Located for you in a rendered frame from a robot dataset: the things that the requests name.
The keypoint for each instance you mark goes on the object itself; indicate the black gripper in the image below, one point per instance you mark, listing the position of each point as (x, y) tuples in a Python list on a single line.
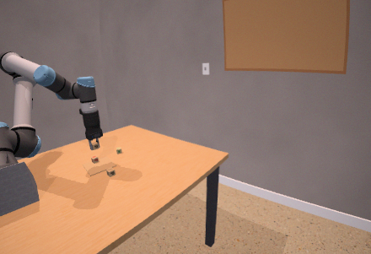
[(90, 119)]

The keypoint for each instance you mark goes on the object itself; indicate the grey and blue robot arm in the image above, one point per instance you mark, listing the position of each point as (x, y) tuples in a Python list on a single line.
[(20, 141)]

